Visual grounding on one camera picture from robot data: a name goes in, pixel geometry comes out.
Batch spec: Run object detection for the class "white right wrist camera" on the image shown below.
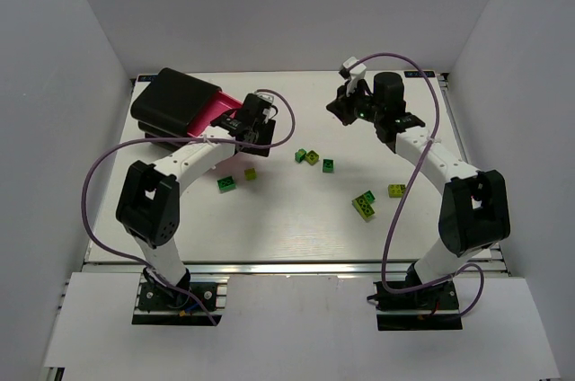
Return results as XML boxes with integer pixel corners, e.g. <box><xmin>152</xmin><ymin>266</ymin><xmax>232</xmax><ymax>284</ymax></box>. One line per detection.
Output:
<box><xmin>339</xmin><ymin>57</ymin><xmax>367</xmax><ymax>81</ymax></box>

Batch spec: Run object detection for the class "green 2x3 lego brick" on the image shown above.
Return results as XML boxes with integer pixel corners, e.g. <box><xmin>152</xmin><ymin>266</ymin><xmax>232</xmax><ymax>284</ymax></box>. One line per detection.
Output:
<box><xmin>217</xmin><ymin>175</ymin><xmax>236</xmax><ymax>193</ymax></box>

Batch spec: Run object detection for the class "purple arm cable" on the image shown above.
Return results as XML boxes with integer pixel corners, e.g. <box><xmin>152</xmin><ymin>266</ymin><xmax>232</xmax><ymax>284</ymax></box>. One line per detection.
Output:
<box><xmin>80</xmin><ymin>89</ymin><xmax>296</xmax><ymax>326</ymax></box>
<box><xmin>351</xmin><ymin>52</ymin><xmax>485</xmax><ymax>317</ymax></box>

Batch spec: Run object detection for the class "lime studded lego brick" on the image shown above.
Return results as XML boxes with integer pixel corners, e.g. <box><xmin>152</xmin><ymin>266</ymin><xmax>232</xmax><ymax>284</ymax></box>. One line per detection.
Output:
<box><xmin>387</xmin><ymin>184</ymin><xmax>406</xmax><ymax>199</ymax></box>

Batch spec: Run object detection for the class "black pink drawer organizer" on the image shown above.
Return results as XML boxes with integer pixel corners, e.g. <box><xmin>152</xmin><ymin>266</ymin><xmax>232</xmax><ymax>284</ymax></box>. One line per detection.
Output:
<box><xmin>130</xmin><ymin>67</ymin><xmax>243</xmax><ymax>152</ymax></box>

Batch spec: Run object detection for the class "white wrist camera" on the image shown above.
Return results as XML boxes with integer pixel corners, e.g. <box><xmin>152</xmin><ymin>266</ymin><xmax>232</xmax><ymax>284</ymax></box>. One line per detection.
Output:
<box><xmin>339</xmin><ymin>57</ymin><xmax>367</xmax><ymax>81</ymax></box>
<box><xmin>254</xmin><ymin>92</ymin><xmax>274</xmax><ymax>124</ymax></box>

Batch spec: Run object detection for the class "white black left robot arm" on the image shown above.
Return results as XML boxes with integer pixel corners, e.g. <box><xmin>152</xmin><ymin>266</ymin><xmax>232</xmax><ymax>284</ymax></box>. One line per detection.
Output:
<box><xmin>116</xmin><ymin>90</ymin><xmax>275</xmax><ymax>308</ymax></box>

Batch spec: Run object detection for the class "green hollow lego brick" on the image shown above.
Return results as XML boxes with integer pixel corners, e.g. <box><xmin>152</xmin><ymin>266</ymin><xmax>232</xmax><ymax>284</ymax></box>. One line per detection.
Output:
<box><xmin>323</xmin><ymin>158</ymin><xmax>334</xmax><ymax>173</ymax></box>

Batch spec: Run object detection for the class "lime long lego brick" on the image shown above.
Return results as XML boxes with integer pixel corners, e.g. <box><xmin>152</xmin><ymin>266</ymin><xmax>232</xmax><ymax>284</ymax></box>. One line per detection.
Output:
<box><xmin>351</xmin><ymin>195</ymin><xmax>375</xmax><ymax>221</ymax></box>

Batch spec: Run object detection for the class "green lego brick number two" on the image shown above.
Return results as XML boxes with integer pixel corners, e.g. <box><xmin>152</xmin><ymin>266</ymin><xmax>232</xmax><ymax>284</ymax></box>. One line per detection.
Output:
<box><xmin>295</xmin><ymin>148</ymin><xmax>307</xmax><ymax>163</ymax></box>

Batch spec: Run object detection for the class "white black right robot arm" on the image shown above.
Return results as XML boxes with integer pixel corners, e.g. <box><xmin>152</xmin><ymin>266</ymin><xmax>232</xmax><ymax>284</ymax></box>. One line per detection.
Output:
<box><xmin>326</xmin><ymin>70</ymin><xmax>510</xmax><ymax>295</ymax></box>

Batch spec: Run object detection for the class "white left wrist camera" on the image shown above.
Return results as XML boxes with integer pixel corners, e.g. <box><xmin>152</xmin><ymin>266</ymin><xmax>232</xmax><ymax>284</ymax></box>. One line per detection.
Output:
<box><xmin>254</xmin><ymin>92</ymin><xmax>274</xmax><ymax>124</ymax></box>

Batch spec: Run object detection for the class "lime hollow lego brick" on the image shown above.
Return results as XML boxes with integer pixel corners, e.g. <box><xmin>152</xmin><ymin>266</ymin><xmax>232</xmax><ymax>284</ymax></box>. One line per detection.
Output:
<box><xmin>305</xmin><ymin>150</ymin><xmax>320</xmax><ymax>165</ymax></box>

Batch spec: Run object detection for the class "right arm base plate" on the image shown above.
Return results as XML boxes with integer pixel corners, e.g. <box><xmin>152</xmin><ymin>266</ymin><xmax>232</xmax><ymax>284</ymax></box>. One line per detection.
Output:
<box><xmin>367</xmin><ymin>281</ymin><xmax>463</xmax><ymax>332</ymax></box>

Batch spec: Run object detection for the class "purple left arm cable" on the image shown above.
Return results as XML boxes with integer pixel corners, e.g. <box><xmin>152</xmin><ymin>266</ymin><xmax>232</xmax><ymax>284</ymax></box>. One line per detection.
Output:
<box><xmin>80</xmin><ymin>89</ymin><xmax>296</xmax><ymax>326</ymax></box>

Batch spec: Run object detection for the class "lime 2x2 lego brick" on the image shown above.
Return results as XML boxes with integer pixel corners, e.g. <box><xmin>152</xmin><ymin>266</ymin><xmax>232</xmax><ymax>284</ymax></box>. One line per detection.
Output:
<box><xmin>244</xmin><ymin>168</ymin><xmax>257</xmax><ymax>181</ymax></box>

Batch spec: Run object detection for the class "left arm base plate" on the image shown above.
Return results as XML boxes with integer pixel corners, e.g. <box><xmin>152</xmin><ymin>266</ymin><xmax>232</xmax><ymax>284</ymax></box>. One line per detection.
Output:
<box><xmin>131</xmin><ymin>277</ymin><xmax>227</xmax><ymax>326</ymax></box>

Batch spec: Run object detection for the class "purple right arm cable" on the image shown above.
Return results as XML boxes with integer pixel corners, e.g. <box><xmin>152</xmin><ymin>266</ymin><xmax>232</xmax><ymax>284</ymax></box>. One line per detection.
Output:
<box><xmin>351</xmin><ymin>52</ymin><xmax>485</xmax><ymax>317</ymax></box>

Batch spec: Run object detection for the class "green lego under lime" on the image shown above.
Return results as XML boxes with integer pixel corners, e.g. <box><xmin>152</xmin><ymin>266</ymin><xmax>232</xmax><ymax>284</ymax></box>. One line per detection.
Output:
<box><xmin>362</xmin><ymin>190</ymin><xmax>376</xmax><ymax>205</ymax></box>

